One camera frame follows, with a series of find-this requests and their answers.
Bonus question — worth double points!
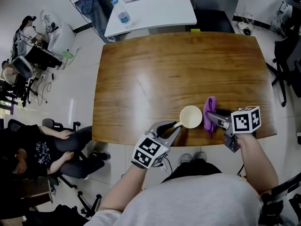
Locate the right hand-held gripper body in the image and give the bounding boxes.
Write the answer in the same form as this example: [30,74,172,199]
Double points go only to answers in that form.
[221,106,262,153]

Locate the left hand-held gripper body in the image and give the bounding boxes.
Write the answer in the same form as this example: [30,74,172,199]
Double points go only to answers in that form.
[131,128,171,170]

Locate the purple cloth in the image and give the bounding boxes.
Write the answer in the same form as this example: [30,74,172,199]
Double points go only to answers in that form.
[202,96,218,137]

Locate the cream ceramic mug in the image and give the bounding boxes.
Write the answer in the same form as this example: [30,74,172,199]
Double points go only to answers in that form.
[173,105,203,129]

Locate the person's left forearm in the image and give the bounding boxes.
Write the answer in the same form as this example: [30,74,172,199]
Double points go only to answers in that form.
[100,165,151,213]

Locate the person's right forearm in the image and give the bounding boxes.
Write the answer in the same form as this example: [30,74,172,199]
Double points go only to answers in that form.
[236,132,279,195]

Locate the person's left shoe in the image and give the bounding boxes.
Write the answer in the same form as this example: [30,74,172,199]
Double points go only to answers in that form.
[179,153,193,165]

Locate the person's shoe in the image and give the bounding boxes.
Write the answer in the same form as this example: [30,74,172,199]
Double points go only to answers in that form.
[179,153,193,165]
[193,151,207,162]

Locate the person's right shoe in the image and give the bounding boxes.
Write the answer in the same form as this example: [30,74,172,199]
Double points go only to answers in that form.
[193,151,207,162]

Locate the person's black trousers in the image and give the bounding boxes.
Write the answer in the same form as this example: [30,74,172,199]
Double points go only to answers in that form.
[161,158,223,185]

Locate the person's grey shirt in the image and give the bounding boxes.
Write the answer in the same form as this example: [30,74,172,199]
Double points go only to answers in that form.
[83,173,264,226]

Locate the black office chair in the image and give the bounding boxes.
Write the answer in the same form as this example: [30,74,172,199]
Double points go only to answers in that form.
[265,0,301,107]
[7,118,87,190]
[76,191,103,218]

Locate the black backpack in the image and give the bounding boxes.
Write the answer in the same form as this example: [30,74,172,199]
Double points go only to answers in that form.
[23,203,90,226]

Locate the white table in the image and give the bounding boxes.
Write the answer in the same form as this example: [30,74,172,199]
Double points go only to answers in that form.
[104,0,198,39]

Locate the clear plastic water bottle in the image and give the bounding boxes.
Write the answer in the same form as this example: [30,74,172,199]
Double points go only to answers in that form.
[111,0,135,29]

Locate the brown wooden box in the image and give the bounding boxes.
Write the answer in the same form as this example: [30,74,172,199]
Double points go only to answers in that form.
[20,178,54,204]

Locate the white rounded machine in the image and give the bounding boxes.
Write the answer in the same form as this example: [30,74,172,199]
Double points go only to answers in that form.
[40,9,76,56]

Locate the black chair frame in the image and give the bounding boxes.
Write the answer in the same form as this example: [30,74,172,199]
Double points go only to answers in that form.
[258,173,301,226]

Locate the white power strip with cables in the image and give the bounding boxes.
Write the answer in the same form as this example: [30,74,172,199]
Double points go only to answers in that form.
[237,22,252,35]

